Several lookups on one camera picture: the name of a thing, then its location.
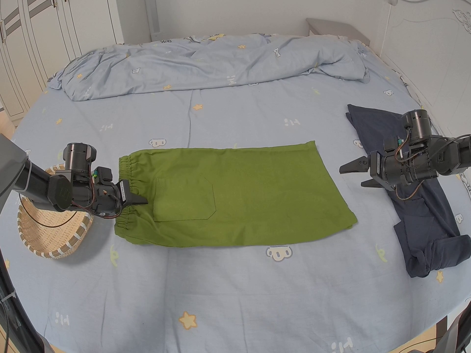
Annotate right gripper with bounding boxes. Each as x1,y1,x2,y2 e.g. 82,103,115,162
339,150,439,191

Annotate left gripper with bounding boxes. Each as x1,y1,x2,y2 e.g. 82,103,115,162
90,179,130,219

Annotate green shorts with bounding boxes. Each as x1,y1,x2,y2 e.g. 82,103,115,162
113,140,358,248

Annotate round woven basket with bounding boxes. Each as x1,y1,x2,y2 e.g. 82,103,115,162
17,164,94,260

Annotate bed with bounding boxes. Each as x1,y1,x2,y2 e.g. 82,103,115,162
0,0,471,353

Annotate dark blue trousers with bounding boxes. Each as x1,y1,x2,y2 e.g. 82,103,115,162
345,104,471,278

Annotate grey bedside table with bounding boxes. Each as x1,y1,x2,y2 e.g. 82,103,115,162
306,18,370,47

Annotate pale blue quilt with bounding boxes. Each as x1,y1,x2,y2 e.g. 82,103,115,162
48,32,370,102

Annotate white wardrobe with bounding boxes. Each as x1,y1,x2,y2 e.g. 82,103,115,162
0,0,124,126

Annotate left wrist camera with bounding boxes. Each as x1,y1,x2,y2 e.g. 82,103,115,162
92,166,113,185

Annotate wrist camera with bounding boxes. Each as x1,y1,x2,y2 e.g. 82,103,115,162
384,136,404,157
92,166,113,185

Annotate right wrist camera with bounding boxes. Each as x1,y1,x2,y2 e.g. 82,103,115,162
384,136,404,157

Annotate black cable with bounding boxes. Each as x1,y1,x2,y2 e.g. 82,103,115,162
20,197,79,230

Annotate white cable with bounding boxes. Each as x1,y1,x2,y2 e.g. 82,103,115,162
381,4,392,56

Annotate pale wall pipe duct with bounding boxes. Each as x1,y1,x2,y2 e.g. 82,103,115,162
142,0,161,41

